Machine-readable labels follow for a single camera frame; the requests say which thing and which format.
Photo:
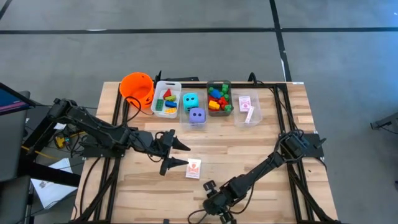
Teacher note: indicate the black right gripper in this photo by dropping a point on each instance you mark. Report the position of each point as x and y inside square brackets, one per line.
[219, 200]

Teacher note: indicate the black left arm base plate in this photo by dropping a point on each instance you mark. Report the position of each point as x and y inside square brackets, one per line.
[105, 152]

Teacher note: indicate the orange plastic bucket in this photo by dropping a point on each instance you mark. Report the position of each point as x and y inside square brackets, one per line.
[136, 87]

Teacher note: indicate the laptop screen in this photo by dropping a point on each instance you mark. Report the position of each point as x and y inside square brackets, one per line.
[9, 101]

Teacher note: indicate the small blue ball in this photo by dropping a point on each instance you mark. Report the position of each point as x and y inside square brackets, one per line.
[215, 93]

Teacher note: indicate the clear plastic bin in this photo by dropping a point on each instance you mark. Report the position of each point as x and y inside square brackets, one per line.
[183, 119]
[239, 119]

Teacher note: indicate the white plastic bin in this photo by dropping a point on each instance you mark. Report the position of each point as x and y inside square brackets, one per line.
[174, 84]

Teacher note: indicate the yellow toy brick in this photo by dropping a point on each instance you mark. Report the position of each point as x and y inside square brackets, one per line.
[170, 110]
[214, 105]

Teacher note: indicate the black bracket bar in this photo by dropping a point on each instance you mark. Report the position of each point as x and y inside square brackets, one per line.
[186, 79]

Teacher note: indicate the grey plastic bin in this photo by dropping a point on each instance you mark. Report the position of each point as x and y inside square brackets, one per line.
[214, 84]

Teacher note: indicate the yellow connector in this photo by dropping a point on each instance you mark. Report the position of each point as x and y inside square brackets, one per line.
[60, 142]

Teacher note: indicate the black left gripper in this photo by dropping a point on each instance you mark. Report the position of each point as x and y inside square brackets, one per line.
[163, 143]

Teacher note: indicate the white paper sheet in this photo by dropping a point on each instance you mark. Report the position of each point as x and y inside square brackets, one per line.
[49, 193]

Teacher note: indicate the grey cart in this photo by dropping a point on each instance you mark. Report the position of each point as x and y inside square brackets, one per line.
[12, 146]

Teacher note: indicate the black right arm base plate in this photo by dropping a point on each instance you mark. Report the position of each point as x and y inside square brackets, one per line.
[314, 151]

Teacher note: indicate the pink playing card deck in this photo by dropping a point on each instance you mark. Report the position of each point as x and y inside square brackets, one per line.
[244, 103]
[249, 114]

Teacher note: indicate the black chair base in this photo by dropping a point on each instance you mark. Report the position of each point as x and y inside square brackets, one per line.
[393, 122]

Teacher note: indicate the teal foam die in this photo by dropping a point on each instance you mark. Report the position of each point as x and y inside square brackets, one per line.
[186, 105]

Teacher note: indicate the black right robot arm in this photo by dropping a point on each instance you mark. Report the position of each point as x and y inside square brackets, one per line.
[264, 168]

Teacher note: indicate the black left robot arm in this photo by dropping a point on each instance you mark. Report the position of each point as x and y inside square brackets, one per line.
[93, 127]

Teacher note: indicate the black desk foot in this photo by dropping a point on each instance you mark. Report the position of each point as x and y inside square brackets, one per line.
[49, 174]

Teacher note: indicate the long green toy brick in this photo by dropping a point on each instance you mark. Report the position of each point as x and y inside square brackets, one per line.
[226, 96]

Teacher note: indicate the purple foam die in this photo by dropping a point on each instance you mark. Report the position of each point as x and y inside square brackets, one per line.
[202, 119]

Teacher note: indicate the white paper tag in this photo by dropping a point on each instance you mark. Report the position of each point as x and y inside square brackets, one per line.
[59, 126]

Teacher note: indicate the lime green thick toy brick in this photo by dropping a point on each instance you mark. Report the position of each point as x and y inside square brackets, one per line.
[170, 98]

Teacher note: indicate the dark green toy brick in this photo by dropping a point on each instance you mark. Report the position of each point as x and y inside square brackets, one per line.
[159, 104]

